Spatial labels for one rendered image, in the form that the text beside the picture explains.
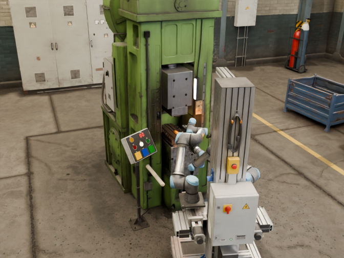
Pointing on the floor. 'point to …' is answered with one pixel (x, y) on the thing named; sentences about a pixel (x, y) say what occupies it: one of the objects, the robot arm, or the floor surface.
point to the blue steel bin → (316, 99)
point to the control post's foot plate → (138, 223)
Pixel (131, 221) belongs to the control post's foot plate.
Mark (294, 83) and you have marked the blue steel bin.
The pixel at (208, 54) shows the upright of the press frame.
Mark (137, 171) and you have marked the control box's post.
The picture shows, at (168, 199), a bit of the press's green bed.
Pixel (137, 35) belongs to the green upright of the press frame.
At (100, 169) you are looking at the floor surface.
